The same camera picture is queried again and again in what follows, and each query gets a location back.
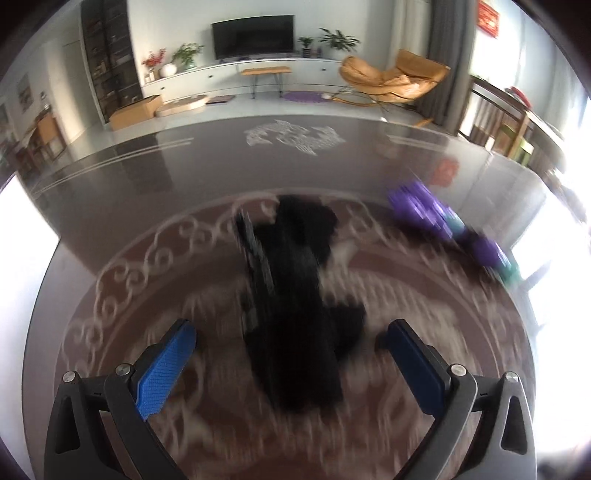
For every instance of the white television cabinet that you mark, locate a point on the white television cabinet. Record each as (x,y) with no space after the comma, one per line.
(217,76)

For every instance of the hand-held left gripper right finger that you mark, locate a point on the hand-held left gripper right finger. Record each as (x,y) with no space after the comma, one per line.
(415,364)

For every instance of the grey curtain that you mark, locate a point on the grey curtain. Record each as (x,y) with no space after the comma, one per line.
(450,55)

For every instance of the dark bookshelf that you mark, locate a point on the dark bookshelf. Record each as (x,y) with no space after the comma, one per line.
(111,60)

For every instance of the black television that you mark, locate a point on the black television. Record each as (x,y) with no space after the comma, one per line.
(253,37)

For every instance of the purple floor mat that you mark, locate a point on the purple floor mat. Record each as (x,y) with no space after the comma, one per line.
(304,97)

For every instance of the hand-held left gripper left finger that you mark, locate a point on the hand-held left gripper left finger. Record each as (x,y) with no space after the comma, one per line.
(164,364)

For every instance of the orange lounge chair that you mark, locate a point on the orange lounge chair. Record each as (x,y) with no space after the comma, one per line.
(369,78)

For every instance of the large potted plant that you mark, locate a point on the large potted plant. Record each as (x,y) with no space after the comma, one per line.
(339,41)

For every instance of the wooden bench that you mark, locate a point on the wooden bench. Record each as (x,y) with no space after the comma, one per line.
(265,70)

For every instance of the wooden side cabinet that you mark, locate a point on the wooden side cabinet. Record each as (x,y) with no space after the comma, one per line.
(46,134)

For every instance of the white round vase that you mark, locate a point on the white round vase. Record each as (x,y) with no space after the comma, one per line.
(168,70)

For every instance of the dark patterned desktop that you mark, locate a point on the dark patterned desktop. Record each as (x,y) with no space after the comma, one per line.
(161,175)

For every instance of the small potted plant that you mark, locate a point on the small potted plant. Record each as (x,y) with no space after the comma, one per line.
(305,45)

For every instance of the leafy potted plant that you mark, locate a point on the leafy potted plant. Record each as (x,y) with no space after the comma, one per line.
(187,55)

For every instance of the red wall hanging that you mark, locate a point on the red wall hanging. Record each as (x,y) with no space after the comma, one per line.
(489,17)

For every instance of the wall painting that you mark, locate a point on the wall painting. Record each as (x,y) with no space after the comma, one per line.
(24,92)

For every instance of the purple toy wand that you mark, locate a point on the purple toy wand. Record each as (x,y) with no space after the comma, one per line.
(420,205)

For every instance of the cardboard box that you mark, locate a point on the cardboard box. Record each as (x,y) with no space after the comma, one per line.
(136,113)

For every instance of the black fluffy hair claw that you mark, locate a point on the black fluffy hair claw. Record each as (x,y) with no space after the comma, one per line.
(295,300)

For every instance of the red flower arrangement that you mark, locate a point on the red flower arrangement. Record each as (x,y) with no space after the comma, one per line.
(152,62)

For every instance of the cluttered wooden side table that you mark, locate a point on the cluttered wooden side table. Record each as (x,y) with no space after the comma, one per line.
(540,134)

